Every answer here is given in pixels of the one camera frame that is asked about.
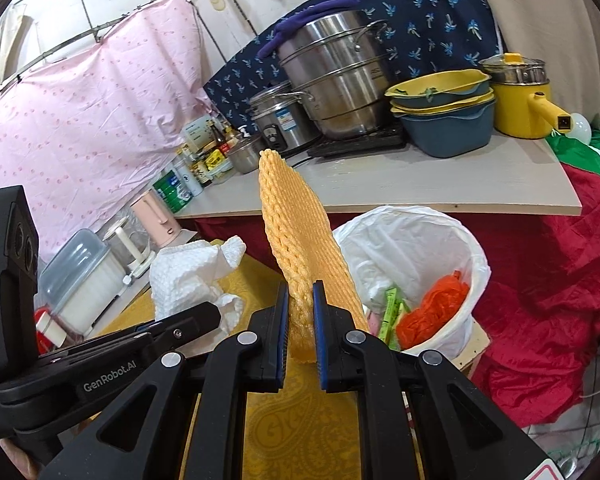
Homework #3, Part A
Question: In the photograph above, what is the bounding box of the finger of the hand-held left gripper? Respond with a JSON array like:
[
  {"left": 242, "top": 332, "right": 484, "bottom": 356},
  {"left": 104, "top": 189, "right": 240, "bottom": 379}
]
[{"left": 145, "top": 301, "right": 224, "bottom": 357}]

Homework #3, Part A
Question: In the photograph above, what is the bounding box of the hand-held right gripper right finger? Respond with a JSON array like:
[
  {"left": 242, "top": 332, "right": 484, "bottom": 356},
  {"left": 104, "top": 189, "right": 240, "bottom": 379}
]
[{"left": 312, "top": 281, "right": 556, "bottom": 480}]

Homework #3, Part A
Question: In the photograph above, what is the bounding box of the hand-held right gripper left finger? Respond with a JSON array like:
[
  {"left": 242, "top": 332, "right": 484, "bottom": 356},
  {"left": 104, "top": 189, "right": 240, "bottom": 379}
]
[{"left": 40, "top": 281, "right": 289, "bottom": 480}]

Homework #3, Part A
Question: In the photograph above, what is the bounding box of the embossed white paper towel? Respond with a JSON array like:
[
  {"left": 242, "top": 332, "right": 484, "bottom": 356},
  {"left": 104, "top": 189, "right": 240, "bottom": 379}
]
[{"left": 150, "top": 235, "right": 247, "bottom": 336}]

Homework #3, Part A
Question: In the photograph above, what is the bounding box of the green cardboard box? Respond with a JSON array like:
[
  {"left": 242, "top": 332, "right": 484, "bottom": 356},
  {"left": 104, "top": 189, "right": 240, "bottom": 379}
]
[{"left": 380, "top": 285, "right": 412, "bottom": 351}]

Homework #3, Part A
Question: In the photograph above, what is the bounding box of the red plastic bag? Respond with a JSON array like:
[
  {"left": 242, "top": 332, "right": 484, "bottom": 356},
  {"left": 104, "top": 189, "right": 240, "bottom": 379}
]
[{"left": 396, "top": 302, "right": 451, "bottom": 348}]

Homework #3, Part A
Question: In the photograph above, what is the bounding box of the orange foam net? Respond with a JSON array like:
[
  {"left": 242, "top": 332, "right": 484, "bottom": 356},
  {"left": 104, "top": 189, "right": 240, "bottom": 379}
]
[{"left": 257, "top": 149, "right": 371, "bottom": 366}]

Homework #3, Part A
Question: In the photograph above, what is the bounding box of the white lined bin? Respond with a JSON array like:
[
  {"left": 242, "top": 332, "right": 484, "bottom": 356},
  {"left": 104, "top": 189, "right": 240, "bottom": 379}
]
[{"left": 332, "top": 205, "right": 493, "bottom": 361}]

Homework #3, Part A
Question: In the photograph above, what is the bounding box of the person's left hand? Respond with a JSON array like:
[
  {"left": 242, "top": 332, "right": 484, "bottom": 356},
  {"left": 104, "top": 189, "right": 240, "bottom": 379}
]
[{"left": 0, "top": 437, "right": 43, "bottom": 480}]

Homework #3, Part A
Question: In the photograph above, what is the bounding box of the red plastic basin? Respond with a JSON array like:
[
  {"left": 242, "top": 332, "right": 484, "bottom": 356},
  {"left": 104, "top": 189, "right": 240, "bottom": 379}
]
[{"left": 34, "top": 307, "right": 56, "bottom": 356}]

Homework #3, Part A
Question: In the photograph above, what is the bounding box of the white cup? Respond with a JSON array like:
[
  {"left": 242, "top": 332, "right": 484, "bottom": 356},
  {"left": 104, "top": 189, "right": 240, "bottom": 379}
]
[{"left": 37, "top": 317, "right": 68, "bottom": 348}]

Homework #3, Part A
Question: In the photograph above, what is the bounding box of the white lidded dish drainer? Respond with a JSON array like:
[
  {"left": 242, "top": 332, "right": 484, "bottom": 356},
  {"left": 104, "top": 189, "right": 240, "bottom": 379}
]
[{"left": 36, "top": 229, "right": 131, "bottom": 336}]

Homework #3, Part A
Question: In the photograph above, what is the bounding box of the gold patterned tablecloth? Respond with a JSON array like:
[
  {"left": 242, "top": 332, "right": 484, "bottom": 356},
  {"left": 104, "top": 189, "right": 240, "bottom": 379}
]
[{"left": 72, "top": 252, "right": 426, "bottom": 480}]

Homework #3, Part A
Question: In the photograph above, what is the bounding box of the clear glass kettle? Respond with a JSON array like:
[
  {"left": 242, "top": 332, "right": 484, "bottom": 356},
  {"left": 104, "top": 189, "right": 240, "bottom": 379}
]
[{"left": 102, "top": 222, "right": 156, "bottom": 281}]

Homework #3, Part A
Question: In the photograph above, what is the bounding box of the pink electric kettle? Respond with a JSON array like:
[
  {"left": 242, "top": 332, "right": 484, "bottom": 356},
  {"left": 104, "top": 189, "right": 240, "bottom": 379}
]
[{"left": 130, "top": 191, "right": 182, "bottom": 251}]

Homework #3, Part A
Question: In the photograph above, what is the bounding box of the green printed pack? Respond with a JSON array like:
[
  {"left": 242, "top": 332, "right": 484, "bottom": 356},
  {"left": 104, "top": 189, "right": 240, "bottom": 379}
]
[{"left": 152, "top": 169, "right": 193, "bottom": 212}]

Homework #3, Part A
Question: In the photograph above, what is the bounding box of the wooden board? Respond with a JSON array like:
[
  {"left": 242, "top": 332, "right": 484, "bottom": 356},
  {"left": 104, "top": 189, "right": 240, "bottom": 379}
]
[{"left": 452, "top": 320, "right": 492, "bottom": 381}]

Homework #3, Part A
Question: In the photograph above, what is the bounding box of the pink dotted sheet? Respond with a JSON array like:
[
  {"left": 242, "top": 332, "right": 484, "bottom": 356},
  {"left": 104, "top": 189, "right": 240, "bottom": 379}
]
[{"left": 0, "top": 0, "right": 216, "bottom": 281}]

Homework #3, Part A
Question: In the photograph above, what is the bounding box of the cluster of condiment bottles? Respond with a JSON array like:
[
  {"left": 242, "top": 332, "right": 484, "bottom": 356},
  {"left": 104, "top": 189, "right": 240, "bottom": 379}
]
[{"left": 182, "top": 116, "right": 241, "bottom": 188}]

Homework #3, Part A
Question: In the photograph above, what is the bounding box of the black induction cooker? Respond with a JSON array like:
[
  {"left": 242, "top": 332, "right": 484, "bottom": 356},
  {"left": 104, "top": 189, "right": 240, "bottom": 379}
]
[{"left": 307, "top": 127, "right": 408, "bottom": 160}]

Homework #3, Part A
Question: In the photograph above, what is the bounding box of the steel rice cooker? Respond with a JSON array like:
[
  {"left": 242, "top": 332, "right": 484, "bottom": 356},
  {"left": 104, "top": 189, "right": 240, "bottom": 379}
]
[{"left": 247, "top": 81, "right": 323, "bottom": 156}]

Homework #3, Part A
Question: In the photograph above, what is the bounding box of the blue basin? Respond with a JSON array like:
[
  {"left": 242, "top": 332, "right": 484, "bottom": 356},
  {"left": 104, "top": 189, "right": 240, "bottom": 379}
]
[{"left": 392, "top": 100, "right": 497, "bottom": 158}]

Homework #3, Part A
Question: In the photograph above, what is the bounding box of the red cloth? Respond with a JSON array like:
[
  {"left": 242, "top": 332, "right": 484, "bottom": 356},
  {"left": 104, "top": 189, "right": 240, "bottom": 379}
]
[{"left": 195, "top": 162, "right": 600, "bottom": 431}]

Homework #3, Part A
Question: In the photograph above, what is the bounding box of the yellow basin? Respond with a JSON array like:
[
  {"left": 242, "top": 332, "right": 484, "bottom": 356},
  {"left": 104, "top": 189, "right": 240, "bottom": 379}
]
[
  {"left": 390, "top": 91, "right": 495, "bottom": 117},
  {"left": 384, "top": 69, "right": 492, "bottom": 102}
]

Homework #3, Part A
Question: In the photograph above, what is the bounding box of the steel steamer pot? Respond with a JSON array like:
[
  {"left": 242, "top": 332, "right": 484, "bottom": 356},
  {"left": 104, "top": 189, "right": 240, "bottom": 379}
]
[{"left": 277, "top": 10, "right": 393, "bottom": 141}]

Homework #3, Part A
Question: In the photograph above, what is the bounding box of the purple cloth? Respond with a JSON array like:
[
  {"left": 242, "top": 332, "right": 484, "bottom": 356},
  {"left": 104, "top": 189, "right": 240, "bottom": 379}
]
[{"left": 256, "top": 0, "right": 363, "bottom": 61}]

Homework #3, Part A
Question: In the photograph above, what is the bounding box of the green cloth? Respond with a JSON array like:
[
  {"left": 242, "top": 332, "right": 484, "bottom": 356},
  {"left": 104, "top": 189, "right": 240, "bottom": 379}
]
[{"left": 552, "top": 130, "right": 600, "bottom": 186}]

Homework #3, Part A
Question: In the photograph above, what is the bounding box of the blue printed cloth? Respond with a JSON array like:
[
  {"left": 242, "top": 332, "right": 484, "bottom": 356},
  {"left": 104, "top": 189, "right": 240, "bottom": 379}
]
[{"left": 203, "top": 0, "right": 503, "bottom": 126}]

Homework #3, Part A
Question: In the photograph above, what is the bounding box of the white light bulb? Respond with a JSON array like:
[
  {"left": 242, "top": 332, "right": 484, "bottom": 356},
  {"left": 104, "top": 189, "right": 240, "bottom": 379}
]
[{"left": 565, "top": 112, "right": 593, "bottom": 143}]

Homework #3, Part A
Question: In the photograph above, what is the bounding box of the beige cloth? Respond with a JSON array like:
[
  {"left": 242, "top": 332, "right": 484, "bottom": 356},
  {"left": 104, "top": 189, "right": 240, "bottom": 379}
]
[{"left": 462, "top": 0, "right": 600, "bottom": 126}]

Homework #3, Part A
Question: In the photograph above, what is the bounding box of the yellow handled pot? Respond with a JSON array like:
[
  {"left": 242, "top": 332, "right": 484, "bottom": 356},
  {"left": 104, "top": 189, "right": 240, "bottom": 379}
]
[{"left": 480, "top": 52, "right": 573, "bottom": 140}]

